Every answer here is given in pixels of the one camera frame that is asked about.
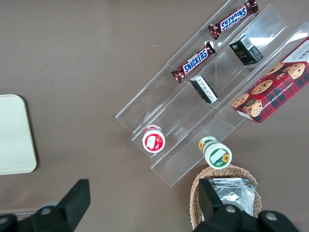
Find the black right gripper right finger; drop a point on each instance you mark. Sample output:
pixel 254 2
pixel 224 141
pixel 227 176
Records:
pixel 212 210

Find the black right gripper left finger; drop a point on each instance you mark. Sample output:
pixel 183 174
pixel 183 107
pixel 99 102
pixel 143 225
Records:
pixel 72 205

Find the oval wicker basket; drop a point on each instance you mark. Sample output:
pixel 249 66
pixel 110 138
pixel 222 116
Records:
pixel 195 193

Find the beige plastic tray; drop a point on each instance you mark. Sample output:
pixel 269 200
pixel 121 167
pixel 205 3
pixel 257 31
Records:
pixel 14 135

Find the foil container stack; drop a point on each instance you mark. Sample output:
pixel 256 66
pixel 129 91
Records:
pixel 236 195

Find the green lid cup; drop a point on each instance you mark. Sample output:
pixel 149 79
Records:
pixel 217 155

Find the red lid cup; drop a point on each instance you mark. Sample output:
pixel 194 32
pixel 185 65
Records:
pixel 153 142

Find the clear acrylic step shelf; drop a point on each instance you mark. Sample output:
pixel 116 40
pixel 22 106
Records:
pixel 183 116

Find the small black box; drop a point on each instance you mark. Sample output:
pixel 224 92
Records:
pixel 205 90
pixel 245 50

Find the red plaid cookie box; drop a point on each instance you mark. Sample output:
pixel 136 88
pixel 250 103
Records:
pixel 272 94

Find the snickers bar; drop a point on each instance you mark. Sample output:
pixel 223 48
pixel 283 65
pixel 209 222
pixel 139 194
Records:
pixel 194 62
pixel 233 19

